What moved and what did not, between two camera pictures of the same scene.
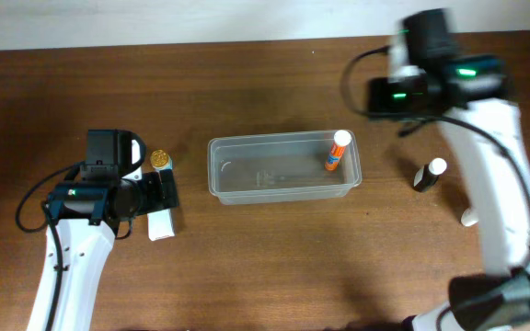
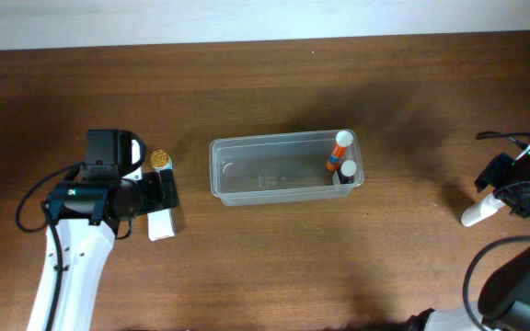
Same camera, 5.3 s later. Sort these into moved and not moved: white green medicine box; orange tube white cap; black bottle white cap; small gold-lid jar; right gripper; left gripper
Moved: right gripper; black bottle white cap
Not moved: orange tube white cap; white green medicine box; small gold-lid jar; left gripper
